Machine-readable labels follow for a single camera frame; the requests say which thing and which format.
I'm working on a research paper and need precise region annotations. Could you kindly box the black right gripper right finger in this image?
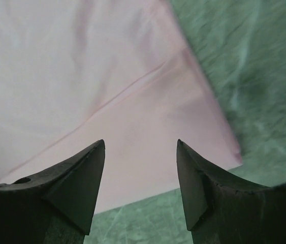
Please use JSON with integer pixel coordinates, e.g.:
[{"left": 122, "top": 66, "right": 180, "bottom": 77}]
[{"left": 176, "top": 140, "right": 286, "bottom": 243}]

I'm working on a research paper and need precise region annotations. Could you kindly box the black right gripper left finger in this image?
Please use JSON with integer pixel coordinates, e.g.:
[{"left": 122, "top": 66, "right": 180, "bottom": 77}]
[{"left": 0, "top": 140, "right": 105, "bottom": 244}]

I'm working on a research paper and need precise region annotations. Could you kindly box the pink t shirt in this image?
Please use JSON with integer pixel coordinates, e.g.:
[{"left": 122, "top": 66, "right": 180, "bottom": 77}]
[{"left": 0, "top": 1, "right": 242, "bottom": 213}]

